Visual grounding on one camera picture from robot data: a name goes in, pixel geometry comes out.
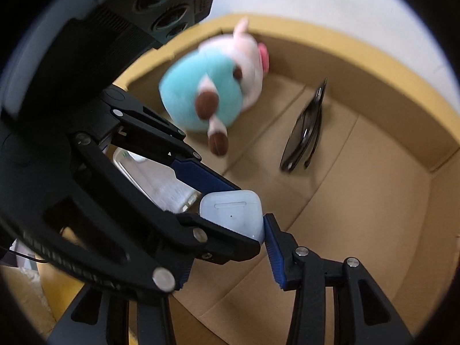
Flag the white clear phone case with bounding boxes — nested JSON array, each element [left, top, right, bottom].
[[112, 148, 200, 213]]

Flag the white earbuds case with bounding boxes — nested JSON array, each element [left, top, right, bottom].
[[200, 190, 264, 244]]

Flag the teal pink plush pig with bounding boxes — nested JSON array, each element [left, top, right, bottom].
[[158, 17, 270, 157]]

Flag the black sunglasses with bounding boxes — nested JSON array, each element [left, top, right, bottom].
[[279, 78, 327, 173]]

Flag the brown cardboard box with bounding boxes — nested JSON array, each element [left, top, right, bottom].
[[111, 13, 455, 345]]

